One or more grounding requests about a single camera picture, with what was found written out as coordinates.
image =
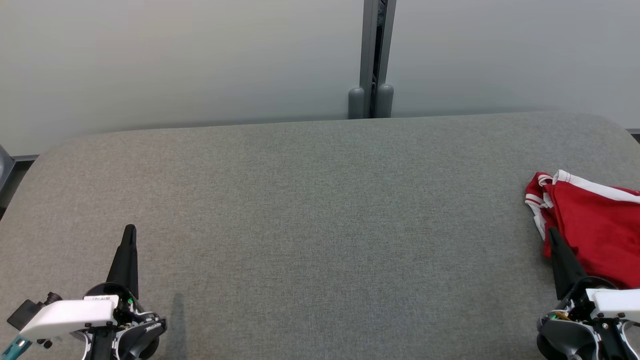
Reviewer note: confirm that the grey curved furniture piece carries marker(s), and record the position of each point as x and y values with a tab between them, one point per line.
5	167

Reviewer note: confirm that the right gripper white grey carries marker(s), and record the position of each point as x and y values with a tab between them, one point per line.
615	302

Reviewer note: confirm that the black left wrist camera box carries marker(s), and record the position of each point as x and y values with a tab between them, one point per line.
22	312

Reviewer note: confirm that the grey rounded post cap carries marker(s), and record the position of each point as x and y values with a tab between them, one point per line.
385	100
356	102

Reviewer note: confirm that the red shorts with white band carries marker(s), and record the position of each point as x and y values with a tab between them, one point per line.
600	230

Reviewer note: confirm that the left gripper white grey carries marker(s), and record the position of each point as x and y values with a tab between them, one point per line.
70	315

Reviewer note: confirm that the grey partition post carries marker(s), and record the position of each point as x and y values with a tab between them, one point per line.
372	45

